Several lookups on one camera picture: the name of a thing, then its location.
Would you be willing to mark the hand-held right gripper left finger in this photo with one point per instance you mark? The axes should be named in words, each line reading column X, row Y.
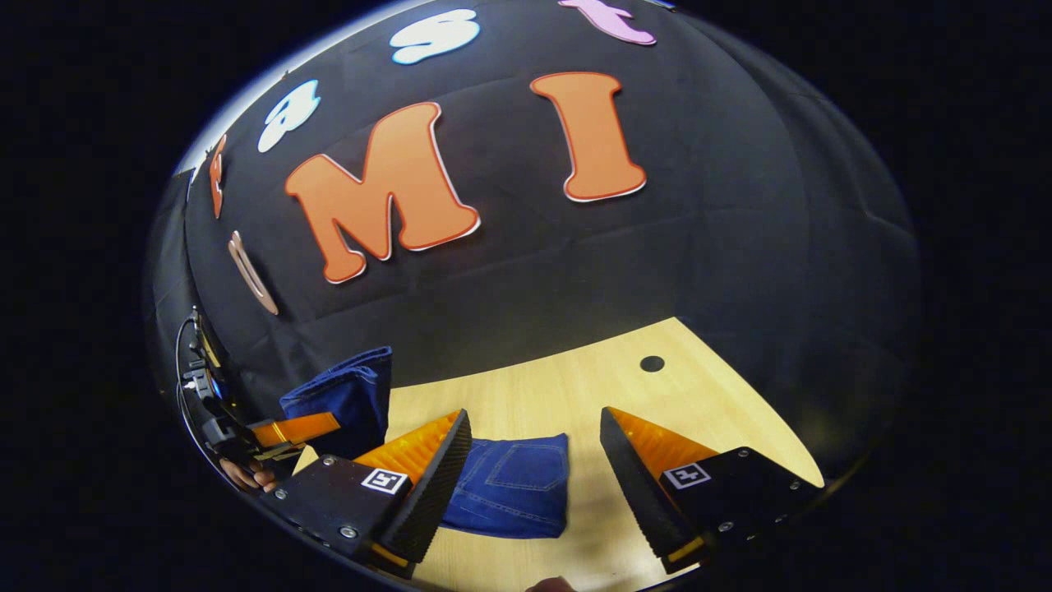
column 431, row 493

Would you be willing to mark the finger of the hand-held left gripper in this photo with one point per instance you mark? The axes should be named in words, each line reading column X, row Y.
column 279, row 452
column 296, row 429

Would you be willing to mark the blue jeans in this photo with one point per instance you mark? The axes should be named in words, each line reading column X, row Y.
column 509, row 485

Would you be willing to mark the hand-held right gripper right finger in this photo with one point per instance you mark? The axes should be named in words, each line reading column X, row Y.
column 637, row 493

